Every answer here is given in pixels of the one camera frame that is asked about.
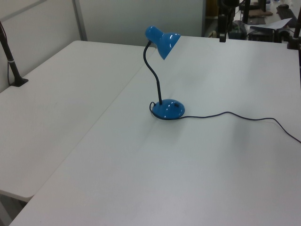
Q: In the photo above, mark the dark green electronic device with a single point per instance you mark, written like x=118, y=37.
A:
x=238, y=29

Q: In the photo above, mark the short black clamped bar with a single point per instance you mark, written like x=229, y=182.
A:
x=223, y=26

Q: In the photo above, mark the white paper sheet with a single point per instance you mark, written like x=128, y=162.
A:
x=278, y=23

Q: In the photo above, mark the black stand with clamp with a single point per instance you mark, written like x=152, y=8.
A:
x=295, y=40

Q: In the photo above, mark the blue gooseneck desk lamp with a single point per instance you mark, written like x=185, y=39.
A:
x=168, y=110

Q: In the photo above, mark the black equipment box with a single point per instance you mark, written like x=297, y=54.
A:
x=261, y=33

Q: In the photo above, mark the thin black upright pole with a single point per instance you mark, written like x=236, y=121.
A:
x=246, y=10

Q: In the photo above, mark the black keyboard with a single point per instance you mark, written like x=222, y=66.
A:
x=285, y=11

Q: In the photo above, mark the brown flat object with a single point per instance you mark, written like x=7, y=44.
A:
x=259, y=13

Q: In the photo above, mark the black camera pole with clamp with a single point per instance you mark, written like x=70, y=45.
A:
x=14, y=70

